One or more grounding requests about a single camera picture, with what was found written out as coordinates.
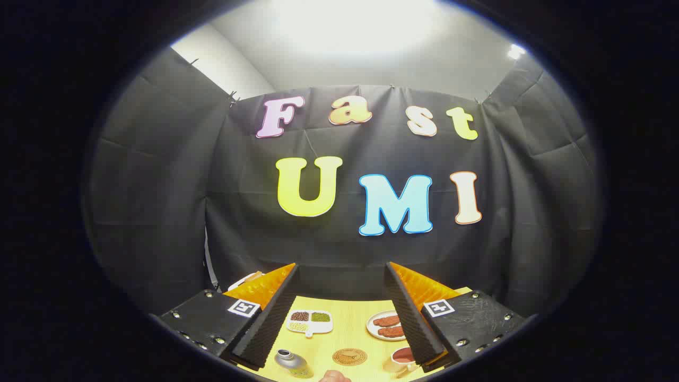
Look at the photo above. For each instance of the brown sausage piece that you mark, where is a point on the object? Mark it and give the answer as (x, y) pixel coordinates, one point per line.
(386, 320)
(391, 332)

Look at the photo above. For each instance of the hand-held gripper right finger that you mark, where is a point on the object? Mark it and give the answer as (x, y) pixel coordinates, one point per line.
(411, 318)

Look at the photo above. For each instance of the wooden table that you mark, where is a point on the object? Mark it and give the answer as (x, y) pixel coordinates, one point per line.
(350, 329)

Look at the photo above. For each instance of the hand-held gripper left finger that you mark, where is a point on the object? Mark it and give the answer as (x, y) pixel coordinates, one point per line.
(270, 329)

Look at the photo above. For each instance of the silver bottle green label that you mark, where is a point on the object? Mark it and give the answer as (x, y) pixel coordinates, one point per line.
(294, 365)

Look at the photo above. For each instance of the white oval plate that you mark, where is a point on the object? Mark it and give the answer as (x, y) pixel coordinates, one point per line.
(370, 326)

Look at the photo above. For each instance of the round cork coaster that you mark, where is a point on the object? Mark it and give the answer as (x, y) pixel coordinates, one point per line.
(349, 356)

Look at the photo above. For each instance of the ceiling light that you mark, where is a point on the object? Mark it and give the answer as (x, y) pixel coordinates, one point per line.
(515, 51)

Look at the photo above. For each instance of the white divided dish with beans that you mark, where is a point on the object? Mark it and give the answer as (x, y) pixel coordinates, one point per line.
(310, 330)

